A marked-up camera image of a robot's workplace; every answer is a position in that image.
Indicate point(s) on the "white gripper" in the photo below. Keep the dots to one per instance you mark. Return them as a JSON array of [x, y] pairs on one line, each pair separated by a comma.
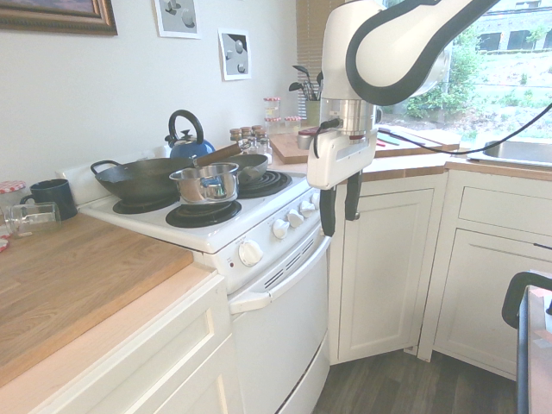
[[340, 157]]

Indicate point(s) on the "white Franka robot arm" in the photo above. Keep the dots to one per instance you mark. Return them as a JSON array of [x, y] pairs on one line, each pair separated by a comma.
[[384, 47]]

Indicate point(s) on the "large white oven knob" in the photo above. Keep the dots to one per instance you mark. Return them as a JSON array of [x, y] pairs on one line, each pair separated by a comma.
[[249, 252]]

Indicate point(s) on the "white oven door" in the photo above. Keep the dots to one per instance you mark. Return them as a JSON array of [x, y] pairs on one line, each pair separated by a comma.
[[280, 328]]

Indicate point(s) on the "white burner knob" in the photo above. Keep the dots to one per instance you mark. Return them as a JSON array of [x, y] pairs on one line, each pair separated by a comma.
[[280, 228], [296, 218], [307, 209], [315, 200]]

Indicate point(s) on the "wooden cutting board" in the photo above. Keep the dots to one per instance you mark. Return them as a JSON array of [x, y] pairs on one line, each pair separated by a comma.
[[345, 146]]

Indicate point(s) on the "small metal tin red lid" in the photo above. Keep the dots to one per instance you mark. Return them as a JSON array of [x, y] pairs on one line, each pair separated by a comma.
[[304, 140]]

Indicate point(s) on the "white corner cabinet door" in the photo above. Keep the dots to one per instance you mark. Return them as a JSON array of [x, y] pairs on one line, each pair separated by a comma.
[[379, 267]]

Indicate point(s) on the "short jar with red lid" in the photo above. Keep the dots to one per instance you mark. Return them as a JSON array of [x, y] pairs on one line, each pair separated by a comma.
[[292, 125], [273, 125]]

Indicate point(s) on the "green utensil crock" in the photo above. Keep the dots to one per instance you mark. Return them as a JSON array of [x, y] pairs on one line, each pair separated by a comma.
[[313, 112]]

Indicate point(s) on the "glass salt shaker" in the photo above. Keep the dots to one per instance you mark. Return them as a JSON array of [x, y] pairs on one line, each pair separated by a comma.
[[253, 146], [264, 145]]

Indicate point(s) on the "spice jar with cork lid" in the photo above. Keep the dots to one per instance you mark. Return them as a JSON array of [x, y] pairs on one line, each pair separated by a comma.
[[236, 135], [246, 133], [258, 131]]

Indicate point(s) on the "tall jar with red lid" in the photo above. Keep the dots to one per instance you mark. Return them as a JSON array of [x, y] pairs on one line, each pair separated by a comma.
[[271, 107]]

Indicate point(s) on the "white electric stove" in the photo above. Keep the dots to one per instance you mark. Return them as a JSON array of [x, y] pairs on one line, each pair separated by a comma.
[[224, 241]]

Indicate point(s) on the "stainless steel saucepan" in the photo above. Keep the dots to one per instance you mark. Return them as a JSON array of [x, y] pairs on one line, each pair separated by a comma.
[[209, 183]]

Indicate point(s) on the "white under sink cabinet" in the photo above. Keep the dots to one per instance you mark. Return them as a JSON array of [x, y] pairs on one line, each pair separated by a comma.
[[487, 267]]

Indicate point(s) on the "wooden window blind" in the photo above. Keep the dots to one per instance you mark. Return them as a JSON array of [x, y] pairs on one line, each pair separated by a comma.
[[310, 32]]

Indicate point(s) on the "stainless steel sink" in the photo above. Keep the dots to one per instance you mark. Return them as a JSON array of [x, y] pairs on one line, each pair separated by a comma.
[[515, 151]]

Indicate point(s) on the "black and white geometric print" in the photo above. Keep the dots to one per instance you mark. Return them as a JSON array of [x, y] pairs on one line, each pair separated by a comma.
[[235, 54]]

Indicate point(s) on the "black cast iron wok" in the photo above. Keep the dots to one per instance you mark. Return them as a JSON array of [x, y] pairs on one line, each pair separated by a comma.
[[138, 177]]

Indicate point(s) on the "grey geometric print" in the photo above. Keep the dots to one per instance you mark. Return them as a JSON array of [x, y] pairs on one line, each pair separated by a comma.
[[177, 17]]

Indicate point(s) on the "white base cabinet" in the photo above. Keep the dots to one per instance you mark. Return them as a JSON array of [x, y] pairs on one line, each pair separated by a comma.
[[142, 353]]

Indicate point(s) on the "wooden butcher block board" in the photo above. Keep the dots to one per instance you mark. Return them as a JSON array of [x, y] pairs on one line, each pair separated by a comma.
[[73, 276]]

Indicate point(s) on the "dark blue mug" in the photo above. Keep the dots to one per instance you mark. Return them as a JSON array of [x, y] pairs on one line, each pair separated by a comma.
[[49, 198]]

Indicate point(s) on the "clear glass jar lying down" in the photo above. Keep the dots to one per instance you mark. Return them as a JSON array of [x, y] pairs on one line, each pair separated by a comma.
[[32, 218]]

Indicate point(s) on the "jar with red checkered lid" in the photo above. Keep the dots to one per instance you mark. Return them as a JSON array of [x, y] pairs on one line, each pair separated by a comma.
[[10, 194]]

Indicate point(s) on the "red checkered jar lid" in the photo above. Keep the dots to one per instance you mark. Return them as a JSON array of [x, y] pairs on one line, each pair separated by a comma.
[[3, 242]]

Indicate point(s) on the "gold framed painting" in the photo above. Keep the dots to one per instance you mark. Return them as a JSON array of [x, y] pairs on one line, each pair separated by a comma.
[[56, 15]]

